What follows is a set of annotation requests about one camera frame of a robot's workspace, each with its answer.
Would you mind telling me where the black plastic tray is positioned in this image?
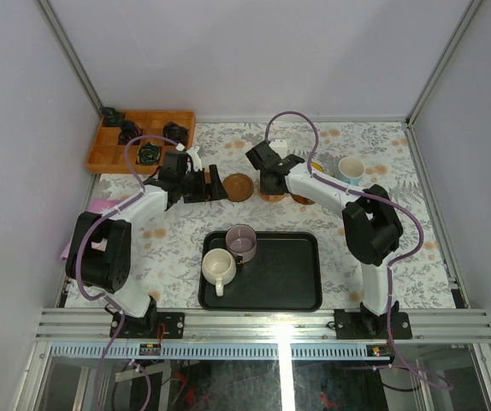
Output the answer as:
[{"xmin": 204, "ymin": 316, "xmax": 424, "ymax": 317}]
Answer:
[{"xmin": 198, "ymin": 231, "xmax": 322, "ymax": 313}]

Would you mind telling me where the black green rolled item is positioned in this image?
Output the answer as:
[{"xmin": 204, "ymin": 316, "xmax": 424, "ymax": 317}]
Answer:
[{"xmin": 137, "ymin": 143, "xmax": 162, "ymax": 165}]

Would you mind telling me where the aluminium front rail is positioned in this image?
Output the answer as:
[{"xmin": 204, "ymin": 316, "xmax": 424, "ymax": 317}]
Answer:
[{"xmin": 35, "ymin": 308, "xmax": 491, "ymax": 343}]

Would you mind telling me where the orange wooden divided tray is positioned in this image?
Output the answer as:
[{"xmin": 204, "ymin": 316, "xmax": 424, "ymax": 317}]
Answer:
[{"xmin": 86, "ymin": 110, "xmax": 196, "ymax": 175}]

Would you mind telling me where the purple princess cloth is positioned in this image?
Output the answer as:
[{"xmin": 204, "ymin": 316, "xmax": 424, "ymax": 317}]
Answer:
[{"xmin": 59, "ymin": 197, "xmax": 118, "ymax": 263}]

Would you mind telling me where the small brown wooden coaster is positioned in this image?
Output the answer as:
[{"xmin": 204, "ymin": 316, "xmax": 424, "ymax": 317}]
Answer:
[{"xmin": 222, "ymin": 173, "xmax": 254, "ymax": 202}]

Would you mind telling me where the black rolled item right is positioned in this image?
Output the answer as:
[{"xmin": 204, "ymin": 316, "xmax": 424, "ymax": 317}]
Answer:
[{"xmin": 163, "ymin": 122, "xmax": 189, "ymax": 146}]

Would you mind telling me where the black rolled item corner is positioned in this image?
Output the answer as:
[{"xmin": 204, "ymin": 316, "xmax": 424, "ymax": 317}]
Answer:
[{"xmin": 101, "ymin": 106, "xmax": 120, "ymax": 118}]

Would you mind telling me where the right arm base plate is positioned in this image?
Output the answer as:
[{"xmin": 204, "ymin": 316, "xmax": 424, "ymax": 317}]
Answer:
[{"xmin": 334, "ymin": 309, "xmax": 412, "ymax": 340}]

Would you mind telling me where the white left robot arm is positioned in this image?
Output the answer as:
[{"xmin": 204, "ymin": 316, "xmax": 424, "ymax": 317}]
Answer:
[{"xmin": 66, "ymin": 150, "xmax": 228, "ymax": 338}]

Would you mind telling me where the woven rattan coaster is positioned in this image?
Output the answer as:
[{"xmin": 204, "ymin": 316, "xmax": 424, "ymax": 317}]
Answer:
[{"xmin": 259, "ymin": 193, "xmax": 286, "ymax": 203}]

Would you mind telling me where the light blue ceramic mug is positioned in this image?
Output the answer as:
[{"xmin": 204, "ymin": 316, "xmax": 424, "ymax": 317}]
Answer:
[{"xmin": 336, "ymin": 157, "xmax": 365, "ymax": 186}]

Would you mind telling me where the black rolled item middle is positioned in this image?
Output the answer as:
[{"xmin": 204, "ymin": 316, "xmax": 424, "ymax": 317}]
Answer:
[{"xmin": 118, "ymin": 120, "xmax": 143, "ymax": 145}]

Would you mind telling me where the white ceramic mug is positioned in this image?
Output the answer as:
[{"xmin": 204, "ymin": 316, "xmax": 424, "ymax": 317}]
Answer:
[{"xmin": 201, "ymin": 248, "xmax": 237, "ymax": 297}]

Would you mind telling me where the purple ceramic mug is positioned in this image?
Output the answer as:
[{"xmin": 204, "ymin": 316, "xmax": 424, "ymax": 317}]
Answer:
[{"xmin": 225, "ymin": 224, "xmax": 257, "ymax": 264}]

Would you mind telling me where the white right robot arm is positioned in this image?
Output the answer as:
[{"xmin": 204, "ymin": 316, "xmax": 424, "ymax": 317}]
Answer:
[{"xmin": 246, "ymin": 141, "xmax": 403, "ymax": 338}]

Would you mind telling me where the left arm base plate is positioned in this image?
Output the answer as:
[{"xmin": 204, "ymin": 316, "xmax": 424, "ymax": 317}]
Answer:
[{"xmin": 117, "ymin": 312, "xmax": 186, "ymax": 340}]

